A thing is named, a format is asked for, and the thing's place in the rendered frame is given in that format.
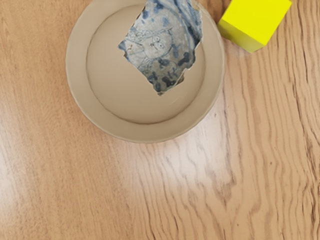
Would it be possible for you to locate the beige round plate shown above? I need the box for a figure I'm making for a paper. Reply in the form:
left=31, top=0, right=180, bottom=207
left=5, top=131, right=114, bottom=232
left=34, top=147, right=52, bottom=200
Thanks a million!
left=65, top=0, right=226, bottom=144

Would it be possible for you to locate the blue white ceramic shard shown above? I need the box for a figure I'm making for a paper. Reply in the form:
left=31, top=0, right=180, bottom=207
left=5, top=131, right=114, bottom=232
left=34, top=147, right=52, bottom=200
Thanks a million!
left=117, top=0, right=204, bottom=97

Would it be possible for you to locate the yellow block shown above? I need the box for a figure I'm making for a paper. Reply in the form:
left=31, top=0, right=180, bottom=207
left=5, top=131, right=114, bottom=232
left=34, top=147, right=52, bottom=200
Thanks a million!
left=216, top=0, right=293, bottom=54

